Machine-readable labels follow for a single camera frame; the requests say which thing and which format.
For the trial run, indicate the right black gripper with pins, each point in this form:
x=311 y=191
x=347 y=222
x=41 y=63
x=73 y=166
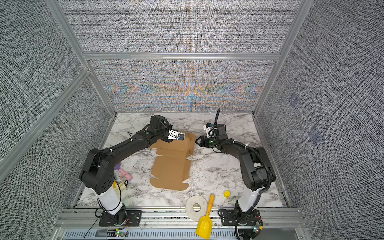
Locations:
x=204 y=140

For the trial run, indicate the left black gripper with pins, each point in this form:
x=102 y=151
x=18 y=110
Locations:
x=168 y=126

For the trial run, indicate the brown cardboard box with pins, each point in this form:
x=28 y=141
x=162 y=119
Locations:
x=172 y=168

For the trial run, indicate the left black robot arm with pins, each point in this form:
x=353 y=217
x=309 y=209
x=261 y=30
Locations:
x=98 y=171

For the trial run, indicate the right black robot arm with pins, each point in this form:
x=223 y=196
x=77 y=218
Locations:
x=256 y=168

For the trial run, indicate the small yellow bottle cap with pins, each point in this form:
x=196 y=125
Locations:
x=227 y=194

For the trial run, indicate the yellow work glove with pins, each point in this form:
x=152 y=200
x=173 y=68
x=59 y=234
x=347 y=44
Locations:
x=121 y=186

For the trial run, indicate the white tape roll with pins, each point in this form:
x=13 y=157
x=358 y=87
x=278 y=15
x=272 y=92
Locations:
x=196 y=207

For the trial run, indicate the yellow plastic toy shovel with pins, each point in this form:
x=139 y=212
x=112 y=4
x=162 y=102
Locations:
x=205 y=224

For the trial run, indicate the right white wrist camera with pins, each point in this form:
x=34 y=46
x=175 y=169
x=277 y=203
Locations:
x=210 y=130

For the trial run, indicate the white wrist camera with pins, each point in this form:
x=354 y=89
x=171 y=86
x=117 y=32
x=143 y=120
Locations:
x=174 y=135
x=210 y=130

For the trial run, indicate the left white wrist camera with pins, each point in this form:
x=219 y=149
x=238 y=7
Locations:
x=174 y=135

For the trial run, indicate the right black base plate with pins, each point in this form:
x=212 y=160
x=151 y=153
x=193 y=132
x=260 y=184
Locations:
x=229 y=217

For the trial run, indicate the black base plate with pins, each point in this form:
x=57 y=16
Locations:
x=229 y=217
x=129 y=218

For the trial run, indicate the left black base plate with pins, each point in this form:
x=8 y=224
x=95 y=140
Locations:
x=129 y=218

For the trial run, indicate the aluminium front frame rail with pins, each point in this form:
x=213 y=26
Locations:
x=170 y=224

